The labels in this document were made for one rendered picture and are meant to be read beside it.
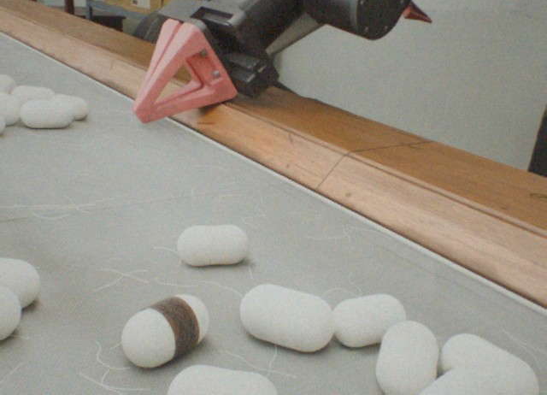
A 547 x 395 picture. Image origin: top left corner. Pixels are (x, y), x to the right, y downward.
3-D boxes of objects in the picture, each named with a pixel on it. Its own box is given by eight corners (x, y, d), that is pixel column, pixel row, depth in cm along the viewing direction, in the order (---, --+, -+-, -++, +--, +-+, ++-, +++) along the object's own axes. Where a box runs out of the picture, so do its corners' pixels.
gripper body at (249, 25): (226, 26, 46) (296, -39, 48) (159, 8, 53) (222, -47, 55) (265, 94, 50) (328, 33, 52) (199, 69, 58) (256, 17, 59)
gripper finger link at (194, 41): (124, 91, 46) (217, 8, 48) (85, 70, 51) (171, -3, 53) (175, 156, 50) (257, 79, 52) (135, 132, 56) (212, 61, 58)
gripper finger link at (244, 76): (139, 98, 44) (234, 13, 46) (97, 77, 49) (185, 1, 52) (191, 165, 48) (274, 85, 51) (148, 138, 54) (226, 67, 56)
